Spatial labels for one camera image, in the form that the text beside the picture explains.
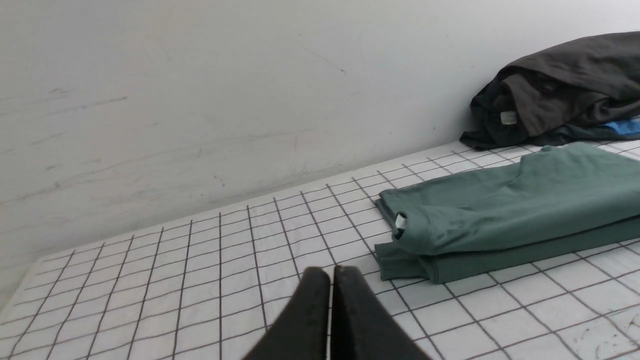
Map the dark grey garment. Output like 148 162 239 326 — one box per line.
470 31 640 137

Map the dark green black garment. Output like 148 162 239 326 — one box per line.
459 122 640 151

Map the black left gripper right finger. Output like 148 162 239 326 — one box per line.
331 265 430 360

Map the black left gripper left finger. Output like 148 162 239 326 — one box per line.
244 267 330 360

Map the green long sleeve shirt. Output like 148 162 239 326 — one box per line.
375 143 640 284

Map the blue garment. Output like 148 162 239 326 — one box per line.
603 116 640 137

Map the white grid pattern table cover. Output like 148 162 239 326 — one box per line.
0 143 639 360

